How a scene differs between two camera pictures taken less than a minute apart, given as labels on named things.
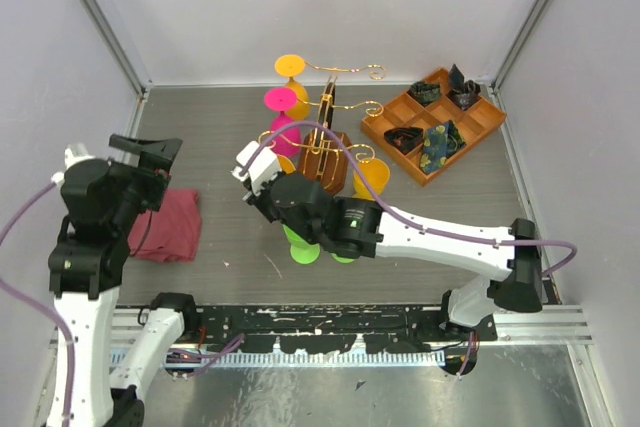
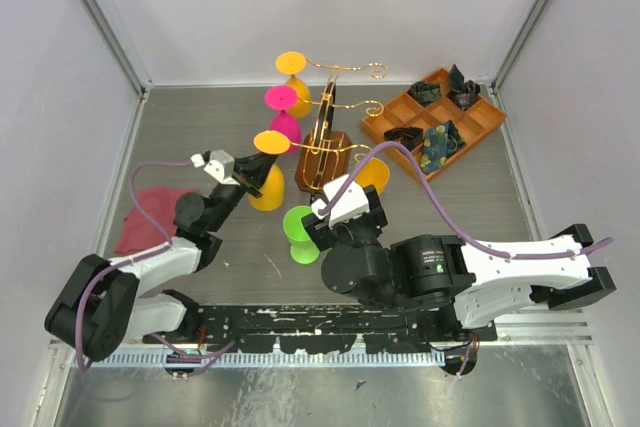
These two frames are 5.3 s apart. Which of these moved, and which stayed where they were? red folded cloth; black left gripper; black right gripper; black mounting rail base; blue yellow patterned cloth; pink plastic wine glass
Moved: black left gripper; black right gripper
Stayed: blue yellow patterned cloth; black mounting rail base; red folded cloth; pink plastic wine glass
